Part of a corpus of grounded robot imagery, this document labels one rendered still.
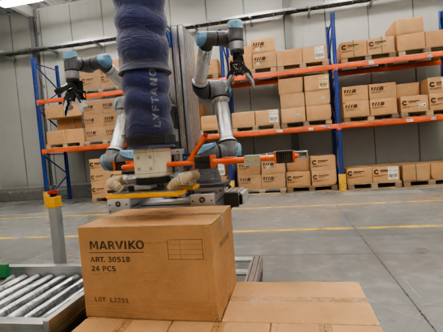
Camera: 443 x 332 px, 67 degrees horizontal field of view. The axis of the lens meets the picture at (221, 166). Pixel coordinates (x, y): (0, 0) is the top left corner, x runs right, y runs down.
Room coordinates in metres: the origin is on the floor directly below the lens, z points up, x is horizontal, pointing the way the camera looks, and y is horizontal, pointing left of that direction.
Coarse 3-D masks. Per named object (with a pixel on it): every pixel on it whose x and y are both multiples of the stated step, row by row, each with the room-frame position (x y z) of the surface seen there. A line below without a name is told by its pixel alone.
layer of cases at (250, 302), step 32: (256, 288) 1.60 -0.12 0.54; (288, 288) 1.58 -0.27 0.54; (320, 288) 1.55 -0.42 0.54; (352, 288) 1.52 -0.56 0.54; (96, 320) 1.41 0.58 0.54; (128, 320) 1.38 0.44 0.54; (160, 320) 1.37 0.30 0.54; (224, 320) 1.32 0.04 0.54; (256, 320) 1.30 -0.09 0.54; (288, 320) 1.28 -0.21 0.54; (320, 320) 1.26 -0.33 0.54; (352, 320) 1.25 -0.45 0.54
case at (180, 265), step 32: (96, 224) 1.47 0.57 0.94; (128, 224) 1.42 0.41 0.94; (160, 224) 1.37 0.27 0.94; (192, 224) 1.33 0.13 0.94; (224, 224) 1.53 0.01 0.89; (96, 256) 1.42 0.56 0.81; (128, 256) 1.39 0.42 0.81; (160, 256) 1.36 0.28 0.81; (192, 256) 1.33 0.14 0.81; (224, 256) 1.48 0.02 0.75; (96, 288) 1.43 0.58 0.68; (128, 288) 1.39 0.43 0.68; (160, 288) 1.36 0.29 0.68; (192, 288) 1.33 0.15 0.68; (224, 288) 1.43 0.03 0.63; (192, 320) 1.33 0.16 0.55
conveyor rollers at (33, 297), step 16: (0, 288) 1.87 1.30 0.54; (16, 288) 1.87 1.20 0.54; (32, 288) 1.86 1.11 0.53; (48, 288) 1.86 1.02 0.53; (64, 288) 1.85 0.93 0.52; (80, 288) 1.85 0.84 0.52; (0, 304) 1.65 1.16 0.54; (16, 304) 1.64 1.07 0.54; (32, 304) 1.63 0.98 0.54; (48, 304) 1.61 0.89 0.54
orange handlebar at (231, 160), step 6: (234, 156) 1.49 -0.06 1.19; (264, 156) 1.41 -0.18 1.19; (270, 156) 1.40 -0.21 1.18; (168, 162) 1.52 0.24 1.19; (174, 162) 1.51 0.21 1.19; (180, 162) 1.50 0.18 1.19; (186, 162) 1.49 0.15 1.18; (192, 162) 1.48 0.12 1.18; (216, 162) 1.46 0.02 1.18; (222, 162) 1.45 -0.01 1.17; (228, 162) 1.45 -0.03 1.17; (234, 162) 1.44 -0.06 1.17; (126, 168) 1.56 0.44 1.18; (132, 168) 1.55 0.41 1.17
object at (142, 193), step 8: (160, 184) 1.44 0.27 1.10; (120, 192) 1.47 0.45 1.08; (128, 192) 1.45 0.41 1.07; (136, 192) 1.44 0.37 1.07; (144, 192) 1.43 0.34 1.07; (152, 192) 1.42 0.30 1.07; (160, 192) 1.40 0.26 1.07; (168, 192) 1.39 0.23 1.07; (176, 192) 1.38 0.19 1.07; (184, 192) 1.44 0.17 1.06
